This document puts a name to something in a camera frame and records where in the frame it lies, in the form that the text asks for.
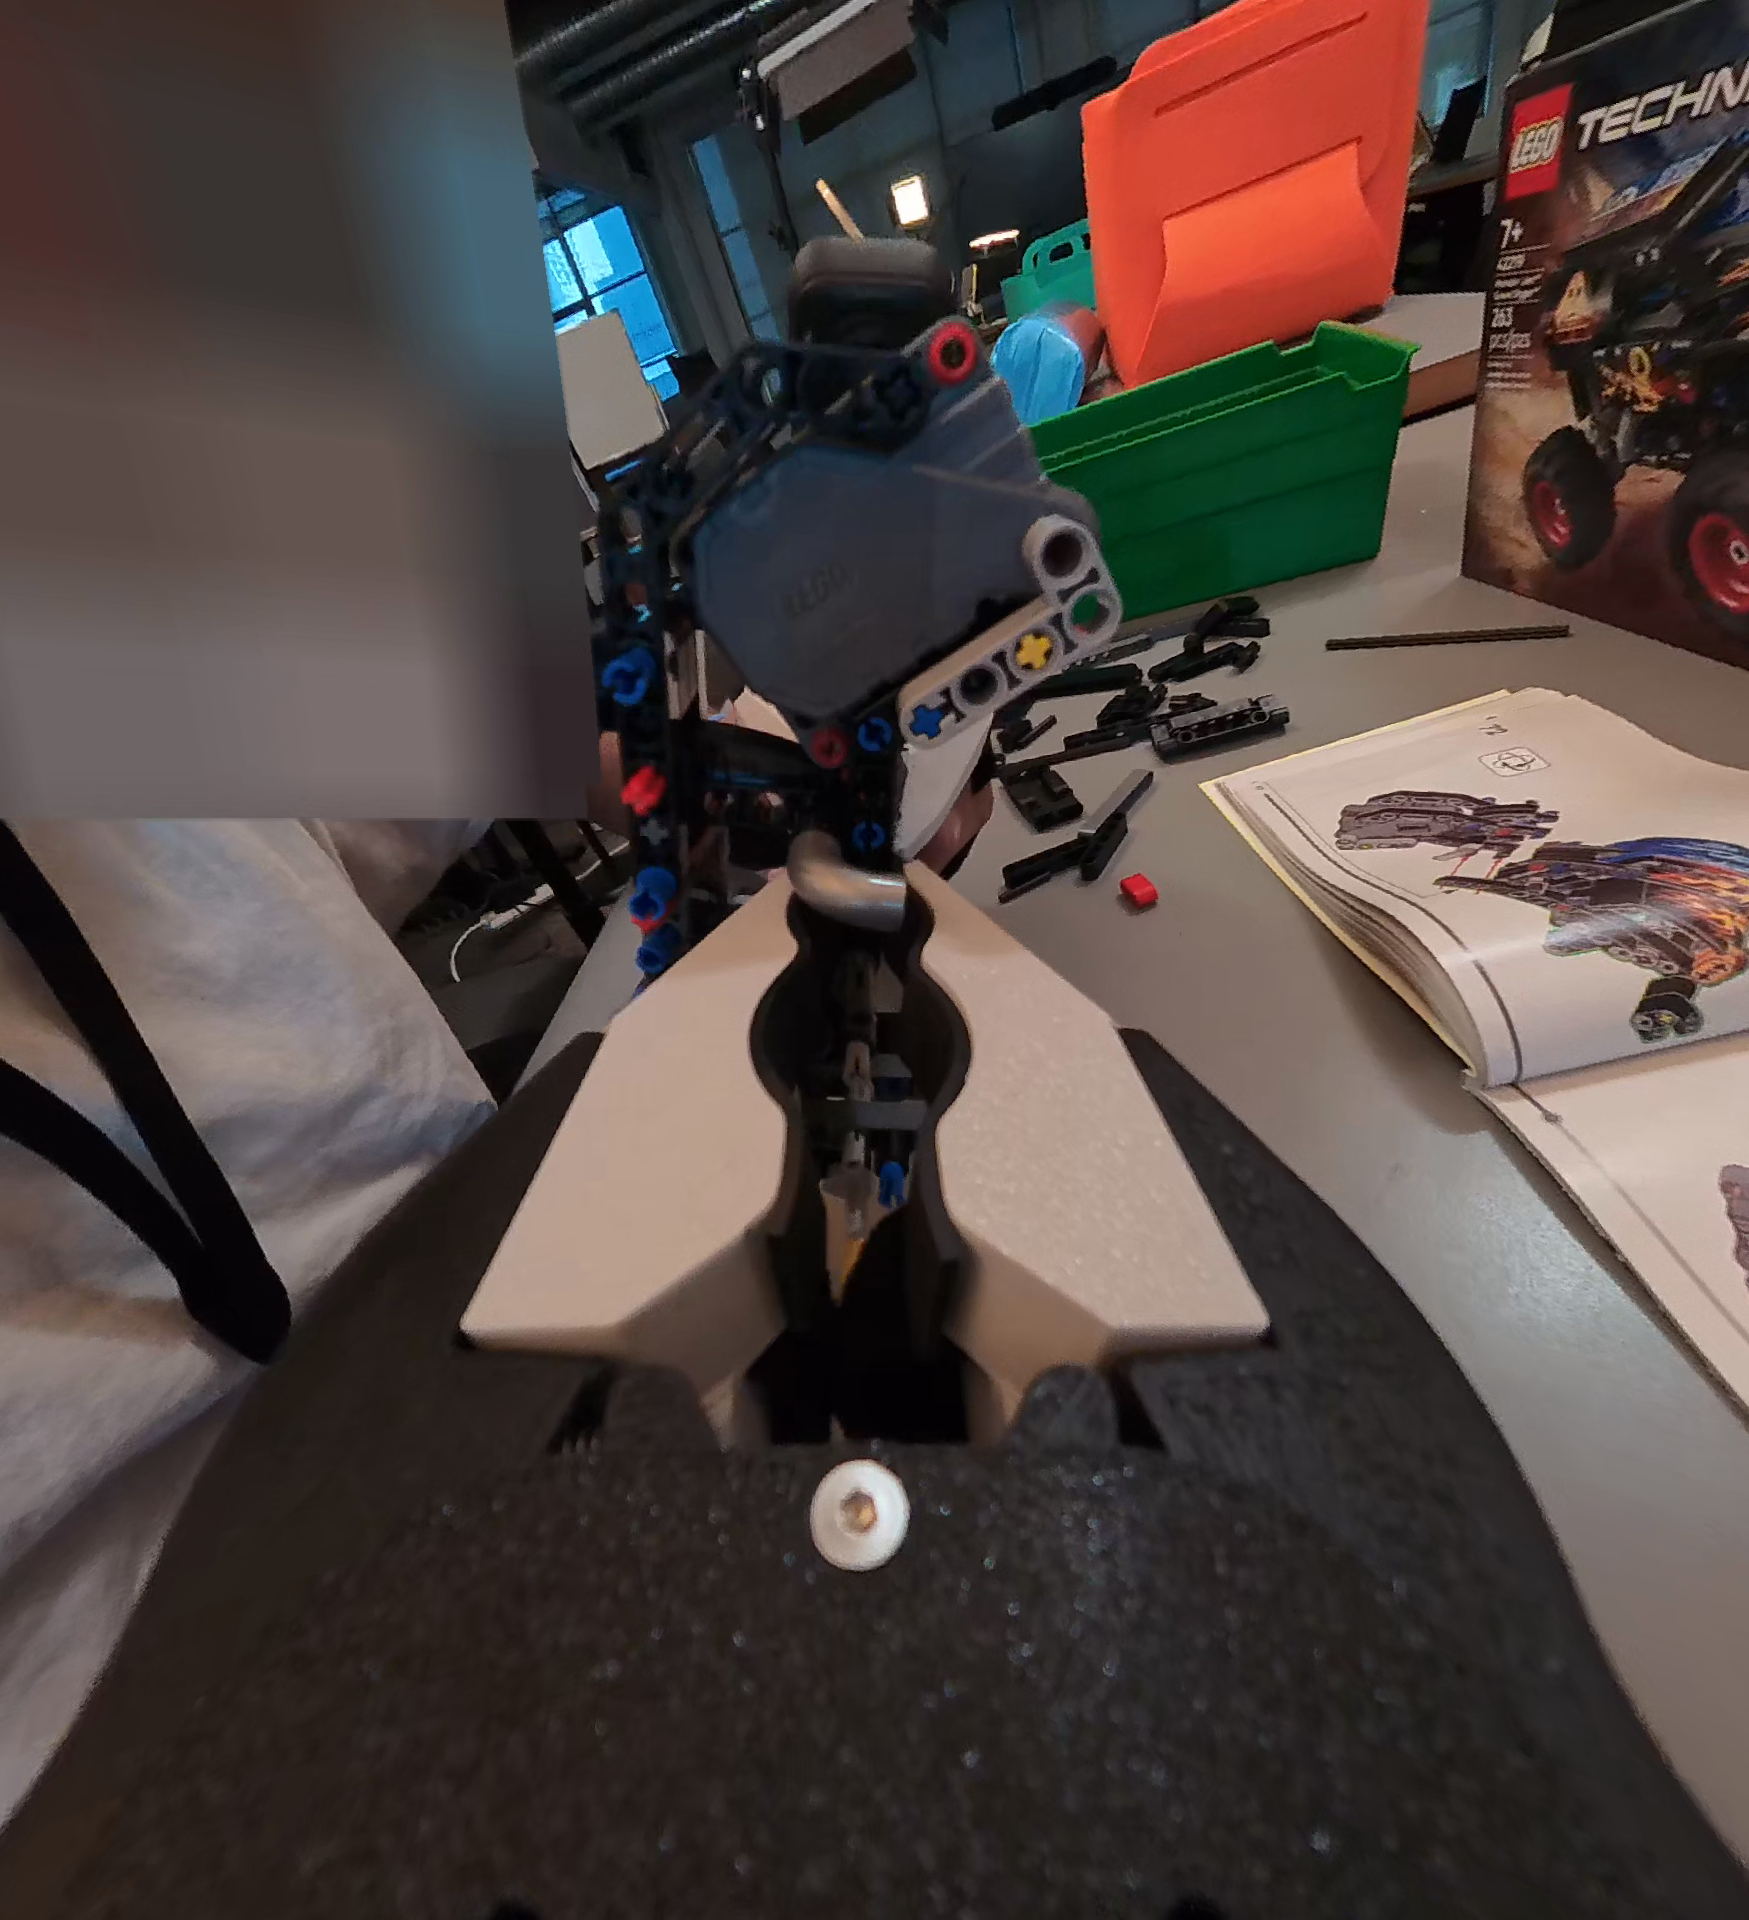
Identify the small red lego piece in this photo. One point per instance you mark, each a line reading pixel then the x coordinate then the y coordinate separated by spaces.
pixel 1140 889

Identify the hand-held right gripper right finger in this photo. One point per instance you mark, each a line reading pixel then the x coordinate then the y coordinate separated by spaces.
pixel 1100 1186

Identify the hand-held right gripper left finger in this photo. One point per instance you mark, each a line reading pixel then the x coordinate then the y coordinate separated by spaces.
pixel 635 1186

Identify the orange folded box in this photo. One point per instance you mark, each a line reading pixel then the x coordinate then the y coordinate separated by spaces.
pixel 1249 179

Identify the long black lego axle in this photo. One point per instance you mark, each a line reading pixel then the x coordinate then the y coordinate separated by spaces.
pixel 1445 638

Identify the lego truck model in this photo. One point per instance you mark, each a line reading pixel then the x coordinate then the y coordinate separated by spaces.
pixel 843 568

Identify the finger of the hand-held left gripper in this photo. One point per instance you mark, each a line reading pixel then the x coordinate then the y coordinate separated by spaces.
pixel 943 789

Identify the lego instruction booklet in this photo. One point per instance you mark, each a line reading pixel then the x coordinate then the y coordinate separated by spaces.
pixel 1536 930

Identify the group of black lego beams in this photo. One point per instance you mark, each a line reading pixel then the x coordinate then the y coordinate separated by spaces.
pixel 1116 735

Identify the green plastic bin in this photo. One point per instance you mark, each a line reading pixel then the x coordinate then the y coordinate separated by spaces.
pixel 1234 480

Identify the lego set box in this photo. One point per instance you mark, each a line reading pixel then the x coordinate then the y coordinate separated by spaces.
pixel 1653 375

